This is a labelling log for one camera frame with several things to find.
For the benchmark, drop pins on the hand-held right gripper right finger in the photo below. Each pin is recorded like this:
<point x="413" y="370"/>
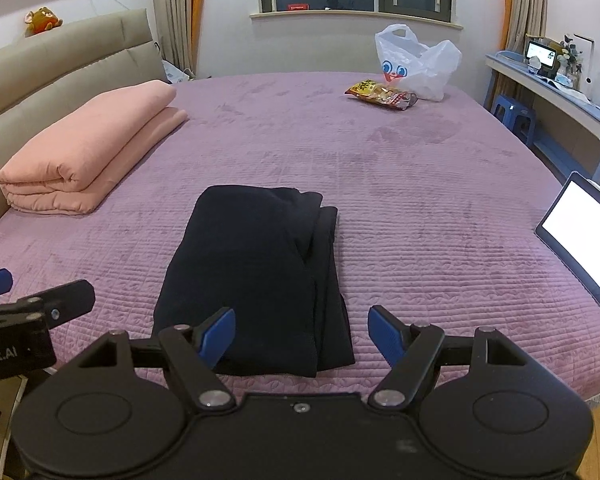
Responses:
<point x="387" y="332"/>

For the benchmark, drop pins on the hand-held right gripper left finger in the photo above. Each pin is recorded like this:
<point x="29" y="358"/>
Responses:
<point x="217" y="335"/>

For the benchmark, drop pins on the navy blue garment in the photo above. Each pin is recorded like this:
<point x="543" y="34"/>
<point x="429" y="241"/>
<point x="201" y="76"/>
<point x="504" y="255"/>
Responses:
<point x="245" y="275"/>

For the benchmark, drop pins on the cardboard box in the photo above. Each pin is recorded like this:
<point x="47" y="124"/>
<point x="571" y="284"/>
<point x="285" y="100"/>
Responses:
<point x="0" y="410"/>

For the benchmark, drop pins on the folded pink quilt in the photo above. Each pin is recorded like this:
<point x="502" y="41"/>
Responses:
<point x="80" y="155"/>

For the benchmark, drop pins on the grey tablet with white screen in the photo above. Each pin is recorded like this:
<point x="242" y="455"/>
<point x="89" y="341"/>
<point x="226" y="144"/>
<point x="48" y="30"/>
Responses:
<point x="582" y="235"/>

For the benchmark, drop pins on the beige padded headboard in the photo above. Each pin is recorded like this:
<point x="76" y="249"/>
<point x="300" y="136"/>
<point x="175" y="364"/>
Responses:
<point x="55" y="60"/>

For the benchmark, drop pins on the yellow red snack packet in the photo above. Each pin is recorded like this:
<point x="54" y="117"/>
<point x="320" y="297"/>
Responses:
<point x="380" y="94"/>

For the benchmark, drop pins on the white blue paper bag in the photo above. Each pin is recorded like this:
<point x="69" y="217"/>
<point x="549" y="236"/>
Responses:
<point x="175" y="72"/>

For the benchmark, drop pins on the blue plastic stool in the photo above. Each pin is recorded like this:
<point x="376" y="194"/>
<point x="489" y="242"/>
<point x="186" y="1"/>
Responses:
<point x="512" y="115"/>

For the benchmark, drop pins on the white printed plastic bag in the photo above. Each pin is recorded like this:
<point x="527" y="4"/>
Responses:
<point x="422" y="70"/>

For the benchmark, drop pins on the orange plush toy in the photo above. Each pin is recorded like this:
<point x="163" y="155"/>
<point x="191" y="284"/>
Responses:
<point x="42" y="20"/>

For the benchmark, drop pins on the light blue desk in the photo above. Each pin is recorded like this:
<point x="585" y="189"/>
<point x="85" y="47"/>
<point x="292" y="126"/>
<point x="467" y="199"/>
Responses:
<point x="580" y="105"/>

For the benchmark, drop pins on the beige orange curtain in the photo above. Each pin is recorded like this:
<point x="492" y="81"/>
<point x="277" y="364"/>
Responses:
<point x="522" y="0"/>
<point x="177" y="10"/>

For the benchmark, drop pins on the white windowsill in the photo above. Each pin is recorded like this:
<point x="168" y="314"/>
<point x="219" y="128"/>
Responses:
<point x="355" y="17"/>

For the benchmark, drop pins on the small desk screen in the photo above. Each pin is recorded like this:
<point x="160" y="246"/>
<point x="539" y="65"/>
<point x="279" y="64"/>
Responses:
<point x="540" y="54"/>

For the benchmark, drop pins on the vase of flowers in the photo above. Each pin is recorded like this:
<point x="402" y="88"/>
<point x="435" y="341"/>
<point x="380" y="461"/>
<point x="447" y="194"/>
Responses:
<point x="569" y="52"/>

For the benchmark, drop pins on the small red box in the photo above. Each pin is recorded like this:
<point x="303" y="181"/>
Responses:
<point x="298" y="6"/>

